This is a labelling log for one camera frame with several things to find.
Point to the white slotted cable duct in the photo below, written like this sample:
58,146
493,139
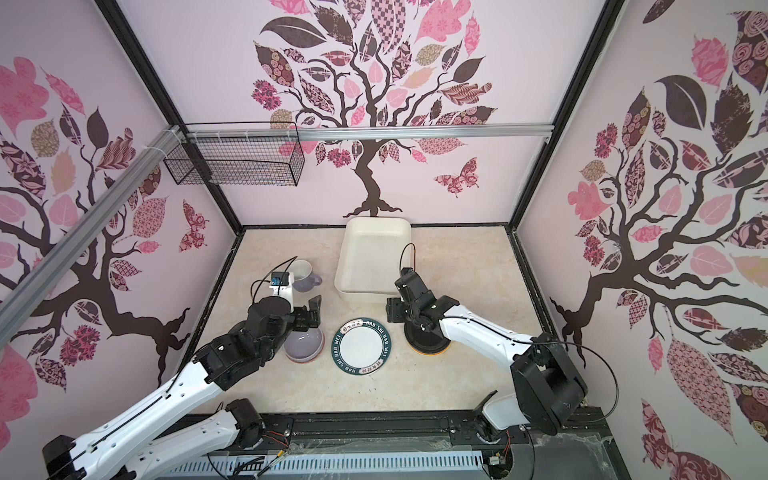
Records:
389,465

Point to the lavender ceramic mug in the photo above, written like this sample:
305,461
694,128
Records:
304,278

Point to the green rimmed lettered plate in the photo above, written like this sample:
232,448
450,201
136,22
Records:
361,346

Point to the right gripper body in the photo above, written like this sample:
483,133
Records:
414,313

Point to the black wire basket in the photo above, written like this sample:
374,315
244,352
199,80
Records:
260,153

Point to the aluminium frame rail back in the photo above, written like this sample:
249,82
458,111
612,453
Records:
374,133

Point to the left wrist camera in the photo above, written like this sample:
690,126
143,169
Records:
280,279

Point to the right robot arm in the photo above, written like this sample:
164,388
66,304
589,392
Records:
546,386

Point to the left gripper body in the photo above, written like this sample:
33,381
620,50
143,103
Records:
290,321

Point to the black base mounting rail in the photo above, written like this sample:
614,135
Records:
585,449

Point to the orange rimmed plate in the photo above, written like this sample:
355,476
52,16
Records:
430,353

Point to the aluminium frame rail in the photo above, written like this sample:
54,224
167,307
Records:
374,133
19,305

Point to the lavender ceramic bowl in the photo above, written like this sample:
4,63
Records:
303,347

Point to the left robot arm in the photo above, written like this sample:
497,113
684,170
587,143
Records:
136,445

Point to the white plastic bin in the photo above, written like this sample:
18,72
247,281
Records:
369,259

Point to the aluminium frame rail left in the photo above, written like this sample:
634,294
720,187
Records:
19,305

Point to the black glossy plate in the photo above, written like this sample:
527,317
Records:
424,340

